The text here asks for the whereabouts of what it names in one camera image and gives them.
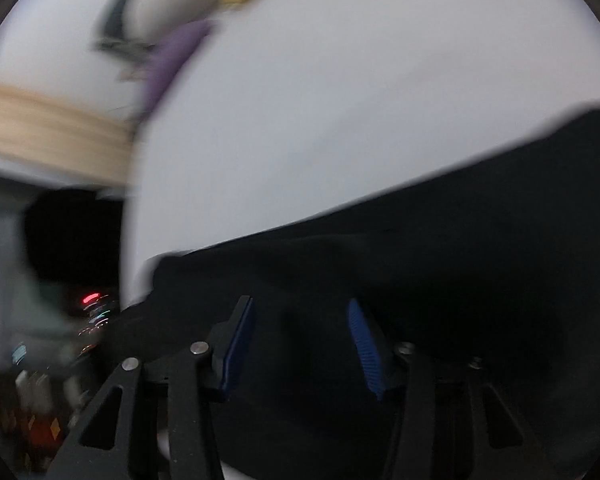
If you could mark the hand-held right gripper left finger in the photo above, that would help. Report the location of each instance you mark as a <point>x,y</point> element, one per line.
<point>239,345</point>

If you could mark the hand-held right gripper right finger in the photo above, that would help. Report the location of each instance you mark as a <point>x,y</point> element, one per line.
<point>367,350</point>

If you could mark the black pants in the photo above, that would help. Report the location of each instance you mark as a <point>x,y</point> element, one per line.
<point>430,270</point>

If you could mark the white bed sheet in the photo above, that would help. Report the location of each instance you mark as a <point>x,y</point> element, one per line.
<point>330,110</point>

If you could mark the purple cloth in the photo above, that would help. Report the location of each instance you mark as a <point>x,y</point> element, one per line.
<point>167,65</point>

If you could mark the grey white pillow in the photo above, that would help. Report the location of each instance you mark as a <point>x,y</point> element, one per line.
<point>145,5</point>

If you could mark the wooden bed frame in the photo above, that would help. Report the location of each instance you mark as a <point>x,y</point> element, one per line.
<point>50,130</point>

